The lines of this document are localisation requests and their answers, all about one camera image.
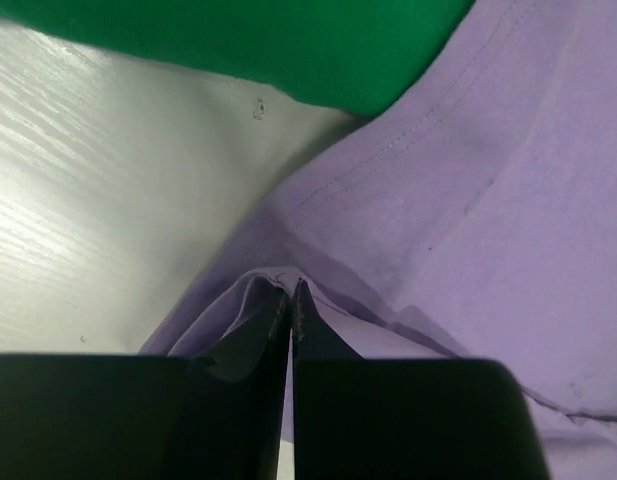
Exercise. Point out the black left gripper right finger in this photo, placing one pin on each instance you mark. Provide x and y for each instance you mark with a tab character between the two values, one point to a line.
356	418

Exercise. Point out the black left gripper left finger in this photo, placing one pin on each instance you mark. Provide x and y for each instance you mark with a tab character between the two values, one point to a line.
216	415

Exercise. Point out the purple t-shirt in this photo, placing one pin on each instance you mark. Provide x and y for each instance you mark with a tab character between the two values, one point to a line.
477	217

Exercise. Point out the green t-shirt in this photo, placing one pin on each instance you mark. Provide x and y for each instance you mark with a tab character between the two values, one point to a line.
359	56

